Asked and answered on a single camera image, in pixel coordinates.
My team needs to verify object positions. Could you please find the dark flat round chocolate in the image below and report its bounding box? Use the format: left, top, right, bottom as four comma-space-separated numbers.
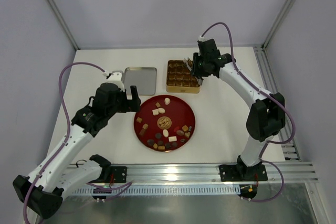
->
155, 133, 162, 139

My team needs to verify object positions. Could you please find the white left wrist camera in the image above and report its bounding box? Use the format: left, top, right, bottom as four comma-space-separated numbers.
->
103, 70, 125, 92

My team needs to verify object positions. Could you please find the right aluminium frame post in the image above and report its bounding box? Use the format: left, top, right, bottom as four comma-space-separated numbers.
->
261, 0, 296, 49

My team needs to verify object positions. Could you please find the white cone chocolate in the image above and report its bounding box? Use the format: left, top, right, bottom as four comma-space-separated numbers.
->
164, 98, 170, 105

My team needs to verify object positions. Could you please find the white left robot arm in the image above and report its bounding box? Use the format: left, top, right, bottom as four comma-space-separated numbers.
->
13, 82, 141, 219

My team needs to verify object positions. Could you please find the white rectangular chocolate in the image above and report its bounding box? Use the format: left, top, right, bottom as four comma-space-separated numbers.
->
169, 136, 177, 142

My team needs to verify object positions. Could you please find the right side aluminium rail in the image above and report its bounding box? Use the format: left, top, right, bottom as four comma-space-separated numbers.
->
253, 46, 301, 162

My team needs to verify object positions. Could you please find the aluminium frame post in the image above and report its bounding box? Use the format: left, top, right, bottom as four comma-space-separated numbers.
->
46, 0, 80, 50
261, 0, 296, 49

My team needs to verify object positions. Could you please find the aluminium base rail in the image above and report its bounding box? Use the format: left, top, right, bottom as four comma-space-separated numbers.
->
34, 162, 320, 196

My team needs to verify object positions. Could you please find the silver tin lid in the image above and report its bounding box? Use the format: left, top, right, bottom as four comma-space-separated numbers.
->
124, 67, 157, 96

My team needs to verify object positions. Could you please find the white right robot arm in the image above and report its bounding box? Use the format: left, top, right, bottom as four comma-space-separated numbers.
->
184, 37, 286, 182

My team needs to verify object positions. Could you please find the left aluminium frame post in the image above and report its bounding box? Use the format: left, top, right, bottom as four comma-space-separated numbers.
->
46, 0, 80, 50

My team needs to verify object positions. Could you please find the brown oval chocolate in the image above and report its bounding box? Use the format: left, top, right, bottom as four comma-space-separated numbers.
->
176, 130, 184, 136

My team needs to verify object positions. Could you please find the dark grey egg chocolate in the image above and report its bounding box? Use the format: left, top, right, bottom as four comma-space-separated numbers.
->
147, 139, 154, 146

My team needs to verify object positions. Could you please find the gold chocolate tin box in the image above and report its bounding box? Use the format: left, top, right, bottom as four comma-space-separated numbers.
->
166, 60, 201, 94

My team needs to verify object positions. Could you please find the round red tray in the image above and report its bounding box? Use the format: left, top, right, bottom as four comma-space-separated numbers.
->
133, 94, 196, 153

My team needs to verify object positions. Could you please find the caramel barrel chocolate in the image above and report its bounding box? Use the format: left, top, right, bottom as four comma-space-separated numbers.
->
158, 145, 165, 151

